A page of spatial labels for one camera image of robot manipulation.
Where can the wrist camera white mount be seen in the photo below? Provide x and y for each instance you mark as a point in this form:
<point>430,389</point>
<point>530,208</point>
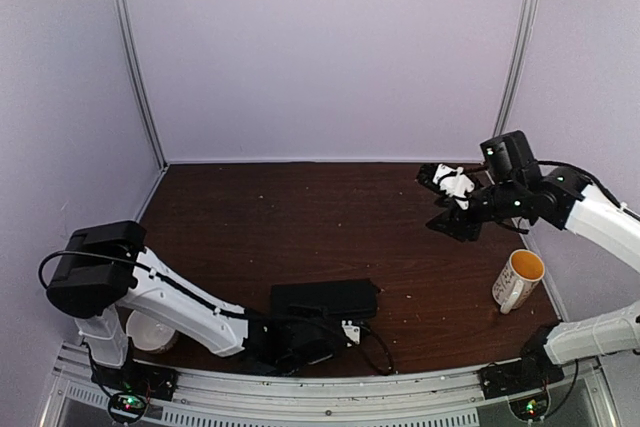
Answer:
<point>450,183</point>
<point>352,331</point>

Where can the left aluminium frame post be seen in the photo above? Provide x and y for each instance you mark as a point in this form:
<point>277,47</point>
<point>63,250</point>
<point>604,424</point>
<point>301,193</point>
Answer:
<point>137,82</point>

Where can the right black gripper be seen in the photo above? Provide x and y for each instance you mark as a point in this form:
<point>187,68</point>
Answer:
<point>457,225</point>

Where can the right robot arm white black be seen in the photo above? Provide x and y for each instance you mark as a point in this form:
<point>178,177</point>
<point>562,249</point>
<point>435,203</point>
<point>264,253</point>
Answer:
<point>568,198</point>

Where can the aluminium frame post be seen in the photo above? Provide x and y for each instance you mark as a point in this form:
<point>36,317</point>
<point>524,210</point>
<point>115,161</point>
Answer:
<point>524,30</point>
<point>137,82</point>

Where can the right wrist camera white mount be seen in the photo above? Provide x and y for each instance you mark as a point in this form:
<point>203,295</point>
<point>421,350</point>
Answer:
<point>450,183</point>

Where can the white mug yellow inside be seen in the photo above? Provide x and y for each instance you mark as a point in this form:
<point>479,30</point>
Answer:
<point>522,272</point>

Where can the aluminium front rail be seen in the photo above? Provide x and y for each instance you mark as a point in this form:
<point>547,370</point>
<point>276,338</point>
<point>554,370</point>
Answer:
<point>451,397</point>

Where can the circuit board with leds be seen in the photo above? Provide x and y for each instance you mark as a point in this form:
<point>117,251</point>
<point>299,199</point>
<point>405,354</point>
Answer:
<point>127,407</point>
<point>530,408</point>

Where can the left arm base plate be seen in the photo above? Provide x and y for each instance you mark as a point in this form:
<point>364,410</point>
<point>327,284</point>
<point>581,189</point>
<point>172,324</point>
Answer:
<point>145,380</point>

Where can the white ceramic bowl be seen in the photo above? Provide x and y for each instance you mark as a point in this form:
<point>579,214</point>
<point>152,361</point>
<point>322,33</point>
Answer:
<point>150,335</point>

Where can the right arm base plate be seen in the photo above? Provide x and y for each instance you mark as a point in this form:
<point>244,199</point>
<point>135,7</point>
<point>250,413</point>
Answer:
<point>533,370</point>

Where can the right circuit board with leds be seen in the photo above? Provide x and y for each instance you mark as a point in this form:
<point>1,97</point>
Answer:
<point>530,408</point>

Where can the left circuit board with leds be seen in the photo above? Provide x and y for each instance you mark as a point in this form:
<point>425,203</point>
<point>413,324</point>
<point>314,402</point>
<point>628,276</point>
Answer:
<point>127,407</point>

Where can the right aluminium frame post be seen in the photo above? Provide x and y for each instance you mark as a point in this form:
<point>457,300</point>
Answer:
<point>524,30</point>

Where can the black zip tool case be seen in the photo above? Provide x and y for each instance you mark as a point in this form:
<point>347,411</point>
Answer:
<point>353,299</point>

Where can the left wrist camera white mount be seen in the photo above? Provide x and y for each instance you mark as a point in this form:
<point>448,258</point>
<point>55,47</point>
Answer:
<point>352,331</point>

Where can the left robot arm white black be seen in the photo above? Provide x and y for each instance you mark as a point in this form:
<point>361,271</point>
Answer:
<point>109,265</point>

